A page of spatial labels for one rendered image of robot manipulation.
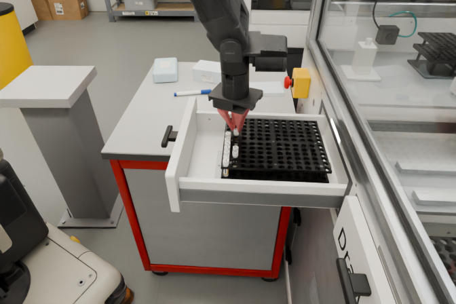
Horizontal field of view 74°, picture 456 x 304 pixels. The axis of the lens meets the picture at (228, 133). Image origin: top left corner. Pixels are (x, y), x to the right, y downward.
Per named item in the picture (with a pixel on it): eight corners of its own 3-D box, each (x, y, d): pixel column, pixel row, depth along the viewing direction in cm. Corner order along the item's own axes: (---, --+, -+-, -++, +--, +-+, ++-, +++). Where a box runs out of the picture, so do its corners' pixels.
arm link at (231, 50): (222, 1, 52) (218, 41, 49) (290, 0, 51) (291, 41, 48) (228, 46, 63) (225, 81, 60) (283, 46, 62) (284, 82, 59)
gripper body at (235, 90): (221, 88, 69) (219, 58, 64) (263, 97, 65) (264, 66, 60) (207, 102, 64) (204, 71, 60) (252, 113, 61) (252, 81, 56)
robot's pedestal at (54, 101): (58, 228, 155) (-14, 100, 109) (81, 184, 179) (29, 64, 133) (116, 228, 155) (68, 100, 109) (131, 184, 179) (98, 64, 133)
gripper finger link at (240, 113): (226, 118, 74) (225, 84, 68) (254, 125, 71) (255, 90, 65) (214, 134, 69) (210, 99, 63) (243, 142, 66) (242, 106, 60)
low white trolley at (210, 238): (144, 283, 132) (100, 151, 86) (173, 180, 182) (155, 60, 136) (278, 291, 130) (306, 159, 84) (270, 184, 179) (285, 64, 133)
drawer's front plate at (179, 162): (171, 213, 62) (164, 175, 55) (193, 129, 85) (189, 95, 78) (180, 214, 62) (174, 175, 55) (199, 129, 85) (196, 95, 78)
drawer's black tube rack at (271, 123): (220, 188, 65) (220, 166, 61) (226, 138, 79) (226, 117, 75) (326, 193, 64) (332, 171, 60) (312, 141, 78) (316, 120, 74)
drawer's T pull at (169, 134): (161, 148, 66) (160, 144, 65) (168, 128, 72) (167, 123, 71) (177, 149, 66) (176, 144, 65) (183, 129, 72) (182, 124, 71)
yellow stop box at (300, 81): (290, 98, 94) (294, 77, 90) (288, 87, 100) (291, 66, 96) (307, 98, 94) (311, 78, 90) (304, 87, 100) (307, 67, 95)
